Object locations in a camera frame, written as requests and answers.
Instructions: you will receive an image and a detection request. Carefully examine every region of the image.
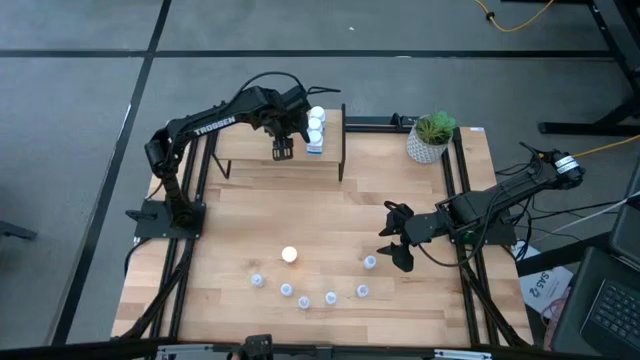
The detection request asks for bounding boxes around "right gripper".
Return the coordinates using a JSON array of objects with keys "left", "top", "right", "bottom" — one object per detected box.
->
[{"left": 377, "top": 210, "right": 444, "bottom": 273}]

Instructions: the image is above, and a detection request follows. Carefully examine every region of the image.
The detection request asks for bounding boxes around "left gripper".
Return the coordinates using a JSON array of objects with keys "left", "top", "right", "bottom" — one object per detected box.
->
[{"left": 262, "top": 85, "right": 312, "bottom": 162}]

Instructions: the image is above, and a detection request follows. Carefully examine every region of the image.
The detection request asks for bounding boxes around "white printed paper sheet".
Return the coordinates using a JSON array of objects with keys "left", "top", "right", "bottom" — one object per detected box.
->
[{"left": 517, "top": 264, "right": 576, "bottom": 321}]

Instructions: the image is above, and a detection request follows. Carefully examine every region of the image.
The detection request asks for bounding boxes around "black stand leg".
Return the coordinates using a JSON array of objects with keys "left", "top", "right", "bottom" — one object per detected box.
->
[{"left": 516, "top": 234, "right": 612, "bottom": 277}]

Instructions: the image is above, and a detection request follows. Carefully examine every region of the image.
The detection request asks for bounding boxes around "black laptop with keyboard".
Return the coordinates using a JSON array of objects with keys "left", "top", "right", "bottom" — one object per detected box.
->
[{"left": 549, "top": 247, "right": 640, "bottom": 360}]

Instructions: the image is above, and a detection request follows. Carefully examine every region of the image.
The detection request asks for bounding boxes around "dark grey laptop lid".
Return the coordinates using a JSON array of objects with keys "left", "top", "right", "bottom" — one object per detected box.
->
[{"left": 607, "top": 159, "right": 640, "bottom": 271}]

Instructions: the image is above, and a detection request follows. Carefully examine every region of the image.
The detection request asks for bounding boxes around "grey furniture foot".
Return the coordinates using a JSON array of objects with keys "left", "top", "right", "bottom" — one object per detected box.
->
[{"left": 0, "top": 219, "right": 39, "bottom": 241}]

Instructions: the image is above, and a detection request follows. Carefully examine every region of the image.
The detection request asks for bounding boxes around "wooden shelf black frame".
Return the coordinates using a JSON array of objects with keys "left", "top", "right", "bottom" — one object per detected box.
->
[{"left": 212, "top": 99, "right": 349, "bottom": 182}]

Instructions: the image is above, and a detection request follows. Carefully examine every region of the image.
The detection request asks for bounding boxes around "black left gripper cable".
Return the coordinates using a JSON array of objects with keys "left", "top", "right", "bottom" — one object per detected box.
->
[{"left": 233, "top": 70, "right": 342, "bottom": 104}]

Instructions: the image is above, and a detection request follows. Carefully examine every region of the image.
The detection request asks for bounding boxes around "black aluminium table frame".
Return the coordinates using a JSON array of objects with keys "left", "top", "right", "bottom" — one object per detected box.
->
[{"left": 112, "top": 114, "right": 534, "bottom": 360}]

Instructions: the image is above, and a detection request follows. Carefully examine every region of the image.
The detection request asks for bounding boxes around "silver frame bracket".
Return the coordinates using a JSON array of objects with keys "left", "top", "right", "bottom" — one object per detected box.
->
[
  {"left": 155, "top": 343, "right": 215, "bottom": 360},
  {"left": 433, "top": 348, "right": 494, "bottom": 360}
]

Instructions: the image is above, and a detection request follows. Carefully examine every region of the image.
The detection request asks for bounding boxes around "black desk leg frame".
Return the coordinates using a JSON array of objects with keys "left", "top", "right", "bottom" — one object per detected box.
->
[{"left": 537, "top": 0, "right": 640, "bottom": 139}]

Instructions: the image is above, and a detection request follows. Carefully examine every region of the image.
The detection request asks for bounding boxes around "yellow extension cable with plug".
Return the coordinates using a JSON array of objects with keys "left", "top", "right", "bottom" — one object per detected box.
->
[{"left": 569, "top": 133, "right": 640, "bottom": 160}]

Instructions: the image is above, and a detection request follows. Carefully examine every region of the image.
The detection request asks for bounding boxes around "yellow floor cable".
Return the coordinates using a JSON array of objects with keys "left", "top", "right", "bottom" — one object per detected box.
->
[{"left": 472, "top": 0, "right": 557, "bottom": 34}]

